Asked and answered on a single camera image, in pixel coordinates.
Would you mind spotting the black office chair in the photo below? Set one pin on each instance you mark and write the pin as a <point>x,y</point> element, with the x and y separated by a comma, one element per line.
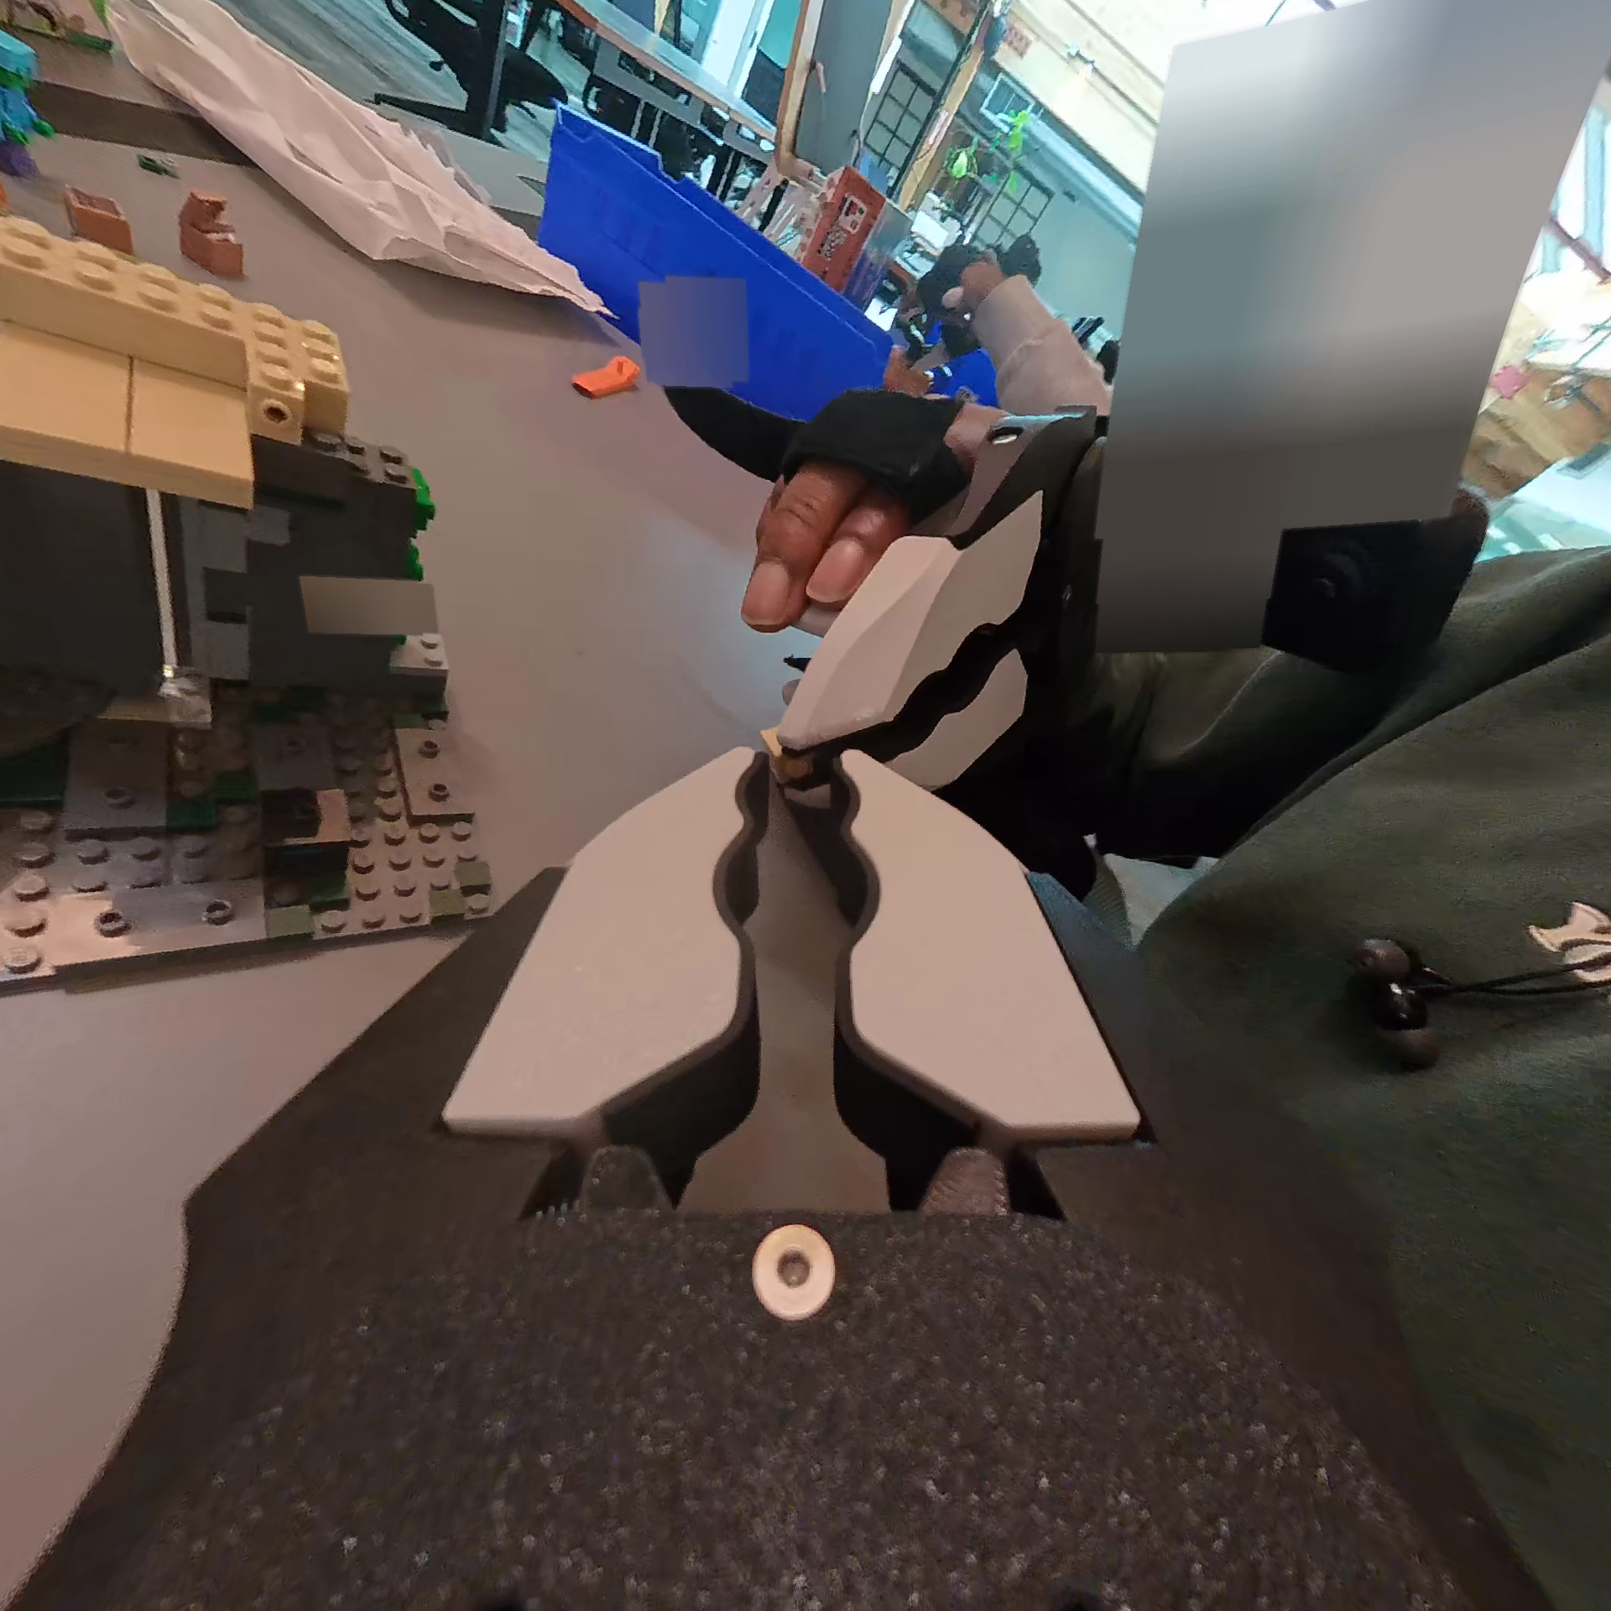
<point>502,63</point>

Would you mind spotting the person's right hand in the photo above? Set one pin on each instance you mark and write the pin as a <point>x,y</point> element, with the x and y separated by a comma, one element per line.
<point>805,554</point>

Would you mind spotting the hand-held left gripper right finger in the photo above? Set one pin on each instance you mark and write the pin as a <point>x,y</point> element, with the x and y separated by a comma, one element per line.
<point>982,994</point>

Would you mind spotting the orange brick separator tool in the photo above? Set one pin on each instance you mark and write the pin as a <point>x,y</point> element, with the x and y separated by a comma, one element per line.
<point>604,378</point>

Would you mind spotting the person's right forearm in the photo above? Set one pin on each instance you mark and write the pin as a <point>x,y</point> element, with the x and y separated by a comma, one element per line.
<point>1258,742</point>

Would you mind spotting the grey desk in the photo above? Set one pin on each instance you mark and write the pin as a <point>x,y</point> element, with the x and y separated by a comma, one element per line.
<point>565,566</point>

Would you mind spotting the small brown toy cube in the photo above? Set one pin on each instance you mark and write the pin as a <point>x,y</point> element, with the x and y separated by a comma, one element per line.
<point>97,221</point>

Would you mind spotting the notched brown toy piece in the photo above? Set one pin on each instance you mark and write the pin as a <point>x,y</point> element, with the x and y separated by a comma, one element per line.
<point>207,238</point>

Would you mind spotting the red patterned box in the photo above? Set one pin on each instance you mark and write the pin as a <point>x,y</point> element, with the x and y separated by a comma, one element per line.
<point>845,226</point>

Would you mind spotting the toy brick building model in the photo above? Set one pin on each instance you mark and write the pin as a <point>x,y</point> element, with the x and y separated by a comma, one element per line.
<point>124,414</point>

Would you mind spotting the blue plastic bin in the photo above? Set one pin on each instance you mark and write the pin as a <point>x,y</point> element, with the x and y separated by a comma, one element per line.
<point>629,238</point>

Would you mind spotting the wooden background table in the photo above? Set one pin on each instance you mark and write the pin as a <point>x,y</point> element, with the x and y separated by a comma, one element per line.
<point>679,69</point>

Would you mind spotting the small tan toy brick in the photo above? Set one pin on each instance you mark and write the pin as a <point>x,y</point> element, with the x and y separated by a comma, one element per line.
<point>782,748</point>

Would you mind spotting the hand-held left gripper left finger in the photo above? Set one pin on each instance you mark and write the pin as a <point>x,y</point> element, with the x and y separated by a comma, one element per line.
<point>615,982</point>

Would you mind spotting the crumpled white paper bag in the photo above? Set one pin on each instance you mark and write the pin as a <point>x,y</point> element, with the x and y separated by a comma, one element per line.
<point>352,163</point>

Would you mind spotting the person's green sweatshirt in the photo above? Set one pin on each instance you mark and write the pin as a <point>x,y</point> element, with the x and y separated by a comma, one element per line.
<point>1446,1258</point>

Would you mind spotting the dark board panel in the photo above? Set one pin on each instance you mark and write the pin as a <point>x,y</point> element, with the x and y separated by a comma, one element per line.
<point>855,75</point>

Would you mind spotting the teal toy minifigure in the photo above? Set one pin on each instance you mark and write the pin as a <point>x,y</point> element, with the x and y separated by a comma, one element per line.
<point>23,100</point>

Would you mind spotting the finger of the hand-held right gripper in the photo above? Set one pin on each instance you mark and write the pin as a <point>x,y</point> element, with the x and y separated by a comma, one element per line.
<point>987,717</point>
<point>880,629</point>

